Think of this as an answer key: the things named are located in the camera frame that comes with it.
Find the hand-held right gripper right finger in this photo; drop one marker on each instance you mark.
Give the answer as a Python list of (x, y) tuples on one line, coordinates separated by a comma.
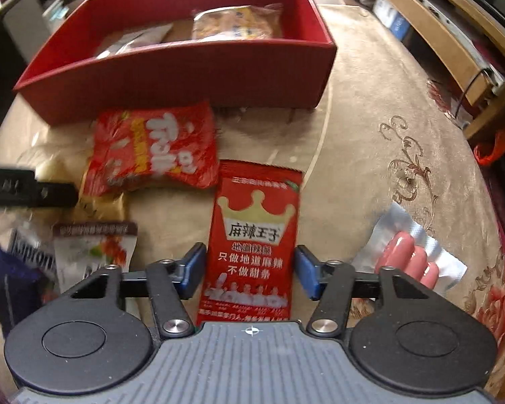
[(306, 271)]

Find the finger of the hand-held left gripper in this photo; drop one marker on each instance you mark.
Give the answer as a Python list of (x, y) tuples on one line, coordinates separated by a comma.
[(25, 189)]

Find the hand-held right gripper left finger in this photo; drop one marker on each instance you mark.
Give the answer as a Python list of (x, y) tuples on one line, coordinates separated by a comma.
[(195, 271)]

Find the red crown print snack packet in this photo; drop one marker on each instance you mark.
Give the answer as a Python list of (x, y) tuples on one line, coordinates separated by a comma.
[(252, 240)]

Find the silver brown-topped snack packet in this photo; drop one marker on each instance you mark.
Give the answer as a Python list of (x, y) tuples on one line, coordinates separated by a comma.
[(88, 252)]

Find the clear pink sausage packet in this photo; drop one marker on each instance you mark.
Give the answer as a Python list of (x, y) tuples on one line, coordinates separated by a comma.
[(404, 248)]

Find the dark blue snack packet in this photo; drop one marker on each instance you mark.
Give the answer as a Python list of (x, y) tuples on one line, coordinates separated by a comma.
[(12, 294)]

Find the red cardboard box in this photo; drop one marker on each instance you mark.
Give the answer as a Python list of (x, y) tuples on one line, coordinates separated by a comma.
[(172, 80)]

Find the gold snack packet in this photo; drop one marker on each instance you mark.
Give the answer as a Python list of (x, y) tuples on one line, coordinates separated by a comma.
[(105, 208)]

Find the red gummy candy packet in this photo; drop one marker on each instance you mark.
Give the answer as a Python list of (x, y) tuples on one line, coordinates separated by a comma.
[(151, 151)]

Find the white cabinet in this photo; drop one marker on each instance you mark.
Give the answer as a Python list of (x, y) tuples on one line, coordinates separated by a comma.
[(29, 25)]

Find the beige embroidered tablecloth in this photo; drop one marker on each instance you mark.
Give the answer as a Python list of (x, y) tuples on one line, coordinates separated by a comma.
[(362, 113)]

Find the white snack packet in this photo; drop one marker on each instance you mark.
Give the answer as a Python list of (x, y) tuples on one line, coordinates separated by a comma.
[(130, 40)]

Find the orange plastic bag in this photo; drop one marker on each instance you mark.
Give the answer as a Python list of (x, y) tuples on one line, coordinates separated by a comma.
[(496, 147)]

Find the yellow bread packet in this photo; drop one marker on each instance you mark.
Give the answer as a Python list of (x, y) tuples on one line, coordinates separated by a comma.
[(235, 23)]

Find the white power strip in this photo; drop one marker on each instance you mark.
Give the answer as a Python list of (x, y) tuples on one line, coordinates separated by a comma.
[(496, 82)]

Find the blue and white box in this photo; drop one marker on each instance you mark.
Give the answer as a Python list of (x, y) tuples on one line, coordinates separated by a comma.
[(393, 17)]

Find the wooden media cabinet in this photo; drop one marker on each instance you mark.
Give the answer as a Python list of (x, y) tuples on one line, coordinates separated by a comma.
[(437, 29)]

